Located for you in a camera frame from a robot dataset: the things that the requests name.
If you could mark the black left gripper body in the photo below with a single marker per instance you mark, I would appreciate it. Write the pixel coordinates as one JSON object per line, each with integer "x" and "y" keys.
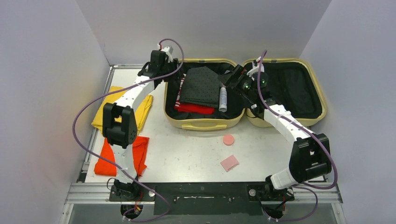
{"x": 169, "y": 67}

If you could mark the white spray bottle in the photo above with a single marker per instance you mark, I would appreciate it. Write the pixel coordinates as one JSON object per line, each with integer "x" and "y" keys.
{"x": 222, "y": 99}

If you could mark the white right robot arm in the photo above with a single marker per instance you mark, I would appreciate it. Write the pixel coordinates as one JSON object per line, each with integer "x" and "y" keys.
{"x": 310, "y": 152}

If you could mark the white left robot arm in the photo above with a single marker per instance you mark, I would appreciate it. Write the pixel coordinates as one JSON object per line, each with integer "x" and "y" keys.
{"x": 119, "y": 125}

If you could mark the round pink soap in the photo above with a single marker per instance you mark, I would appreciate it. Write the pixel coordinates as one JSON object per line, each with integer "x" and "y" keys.
{"x": 228, "y": 139}

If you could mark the yellow t-shirt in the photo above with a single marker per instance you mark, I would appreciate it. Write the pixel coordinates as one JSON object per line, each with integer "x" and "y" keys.
{"x": 140, "y": 113}

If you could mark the dark grey dotted cloth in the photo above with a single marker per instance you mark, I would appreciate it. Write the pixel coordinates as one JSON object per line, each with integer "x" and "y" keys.
{"x": 201, "y": 87}

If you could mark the pink square sponge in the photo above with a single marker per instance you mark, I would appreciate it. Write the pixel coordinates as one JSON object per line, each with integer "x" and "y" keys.
{"x": 229, "y": 163}

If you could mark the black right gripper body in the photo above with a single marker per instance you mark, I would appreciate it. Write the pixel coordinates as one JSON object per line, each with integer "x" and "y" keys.
{"x": 230, "y": 80}

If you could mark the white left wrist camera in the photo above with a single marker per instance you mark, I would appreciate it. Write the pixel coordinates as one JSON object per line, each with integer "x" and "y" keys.
{"x": 168, "y": 50}

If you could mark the red printed t-shirt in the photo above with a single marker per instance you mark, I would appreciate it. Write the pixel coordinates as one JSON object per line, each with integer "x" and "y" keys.
{"x": 191, "y": 108}

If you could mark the yellow open suitcase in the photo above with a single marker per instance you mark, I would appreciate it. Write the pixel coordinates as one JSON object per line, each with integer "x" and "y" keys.
{"x": 297, "y": 86}

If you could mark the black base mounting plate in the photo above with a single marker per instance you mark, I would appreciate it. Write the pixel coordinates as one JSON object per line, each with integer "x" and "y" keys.
{"x": 207, "y": 198}

